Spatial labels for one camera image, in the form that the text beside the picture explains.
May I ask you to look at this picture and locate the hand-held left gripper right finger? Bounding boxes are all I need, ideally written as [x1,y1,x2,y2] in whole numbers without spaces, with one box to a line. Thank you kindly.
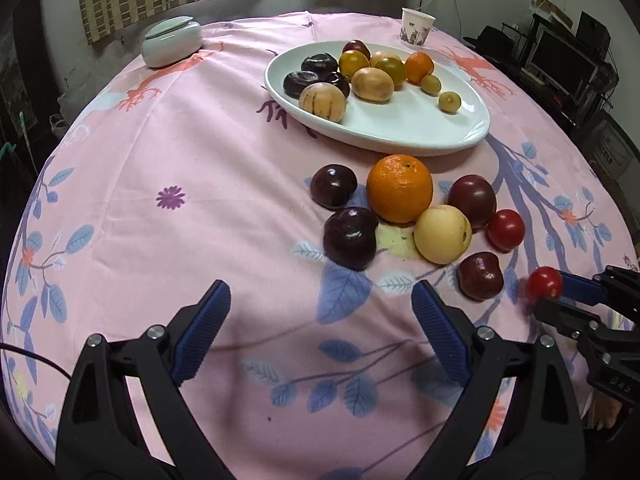
[402,280,586,480]

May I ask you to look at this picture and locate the white labelled appliance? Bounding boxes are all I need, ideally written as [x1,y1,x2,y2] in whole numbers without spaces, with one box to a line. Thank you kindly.
[587,115,633,178]

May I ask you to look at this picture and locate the person's right hand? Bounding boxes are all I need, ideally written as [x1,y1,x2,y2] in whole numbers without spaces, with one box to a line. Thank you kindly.
[587,392,626,431]

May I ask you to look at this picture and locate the cardboard box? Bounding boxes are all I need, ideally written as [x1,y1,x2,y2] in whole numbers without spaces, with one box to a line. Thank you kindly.
[530,0,573,23]

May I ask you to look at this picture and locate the small orange mandarin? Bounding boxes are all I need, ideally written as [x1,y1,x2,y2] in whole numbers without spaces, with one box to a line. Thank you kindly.
[404,52,435,85]

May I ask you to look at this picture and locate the white round plate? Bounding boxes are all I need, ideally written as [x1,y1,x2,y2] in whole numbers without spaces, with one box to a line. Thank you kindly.
[264,40,491,157]

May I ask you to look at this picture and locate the red cherry tomato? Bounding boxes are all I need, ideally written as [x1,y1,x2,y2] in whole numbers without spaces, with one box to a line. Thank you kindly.
[526,266,563,303]

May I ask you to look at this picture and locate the pale yellow peach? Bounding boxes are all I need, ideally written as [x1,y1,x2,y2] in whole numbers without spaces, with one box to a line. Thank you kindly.
[413,205,472,266]

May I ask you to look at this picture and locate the green-yellow tomato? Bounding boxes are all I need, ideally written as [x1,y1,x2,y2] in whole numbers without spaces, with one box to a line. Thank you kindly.
[375,56,407,91]

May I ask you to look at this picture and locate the black speaker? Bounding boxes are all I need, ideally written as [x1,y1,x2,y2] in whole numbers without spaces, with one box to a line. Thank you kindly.
[577,10,612,51]

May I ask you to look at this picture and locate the large orange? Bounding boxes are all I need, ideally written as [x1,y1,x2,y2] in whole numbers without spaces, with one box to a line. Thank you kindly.
[366,154,434,224]

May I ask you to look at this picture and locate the white lidded ceramic jar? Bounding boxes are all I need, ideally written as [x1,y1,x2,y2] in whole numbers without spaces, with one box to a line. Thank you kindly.
[141,16,203,68]

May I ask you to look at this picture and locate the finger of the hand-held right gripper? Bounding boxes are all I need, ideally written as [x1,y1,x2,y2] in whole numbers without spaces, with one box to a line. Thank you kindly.
[557,266,640,308]
[531,297,640,356]

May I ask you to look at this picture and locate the black cable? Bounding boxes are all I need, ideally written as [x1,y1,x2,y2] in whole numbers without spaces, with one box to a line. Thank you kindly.
[0,342,72,382]

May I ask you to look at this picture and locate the pink floral tablecloth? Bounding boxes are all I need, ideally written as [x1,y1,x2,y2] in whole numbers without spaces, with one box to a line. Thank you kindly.
[0,10,640,480]

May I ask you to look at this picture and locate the striped pepino melon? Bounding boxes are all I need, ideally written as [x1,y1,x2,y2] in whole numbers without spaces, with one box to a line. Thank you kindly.
[299,82,347,123]

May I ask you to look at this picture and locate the tan yellow oval fruit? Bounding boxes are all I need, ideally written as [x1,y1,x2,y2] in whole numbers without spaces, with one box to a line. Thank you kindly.
[351,66,395,103]

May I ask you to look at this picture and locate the patterned paper cup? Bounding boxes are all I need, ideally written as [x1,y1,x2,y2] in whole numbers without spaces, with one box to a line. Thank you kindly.
[398,7,436,50]

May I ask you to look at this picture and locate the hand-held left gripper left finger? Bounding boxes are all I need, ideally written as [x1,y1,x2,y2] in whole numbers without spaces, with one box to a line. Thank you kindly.
[55,280,233,480]

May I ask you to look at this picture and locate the computer monitor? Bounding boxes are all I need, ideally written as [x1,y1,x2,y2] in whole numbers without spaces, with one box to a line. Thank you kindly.
[531,27,601,92]

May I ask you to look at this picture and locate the dark purple plum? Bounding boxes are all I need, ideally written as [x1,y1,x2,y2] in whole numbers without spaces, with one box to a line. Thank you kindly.
[310,164,358,211]
[322,206,379,272]
[301,52,337,76]
[320,71,351,100]
[283,71,321,101]

